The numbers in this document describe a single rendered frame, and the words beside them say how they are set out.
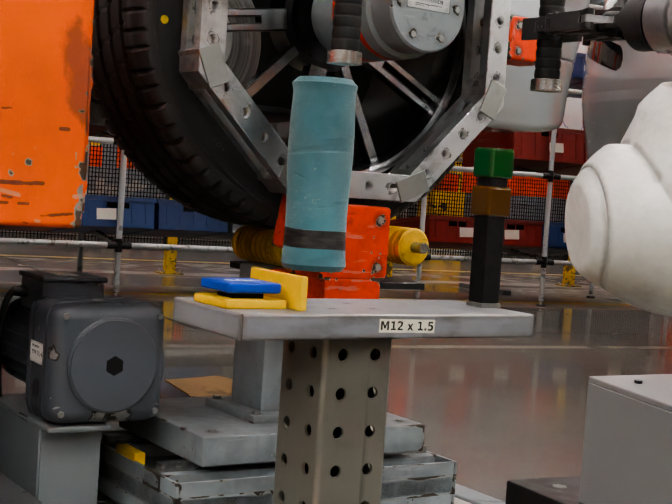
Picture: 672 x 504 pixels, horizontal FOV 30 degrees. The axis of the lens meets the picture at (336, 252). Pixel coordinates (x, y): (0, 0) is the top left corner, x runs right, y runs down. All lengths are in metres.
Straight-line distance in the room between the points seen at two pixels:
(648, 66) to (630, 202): 3.51
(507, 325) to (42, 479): 0.71
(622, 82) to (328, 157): 3.12
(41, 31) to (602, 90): 3.45
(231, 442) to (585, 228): 0.84
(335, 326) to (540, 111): 1.37
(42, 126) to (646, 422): 0.81
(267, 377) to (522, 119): 0.97
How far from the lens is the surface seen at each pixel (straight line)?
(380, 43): 1.76
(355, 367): 1.51
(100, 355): 1.81
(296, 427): 1.54
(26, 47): 1.59
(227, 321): 1.40
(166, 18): 1.79
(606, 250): 1.13
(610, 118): 4.79
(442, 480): 2.04
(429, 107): 2.05
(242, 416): 1.97
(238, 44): 2.42
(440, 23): 1.76
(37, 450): 1.87
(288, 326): 1.41
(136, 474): 1.91
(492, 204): 1.65
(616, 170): 1.13
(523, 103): 2.69
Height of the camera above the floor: 0.60
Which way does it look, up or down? 3 degrees down
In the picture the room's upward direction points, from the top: 4 degrees clockwise
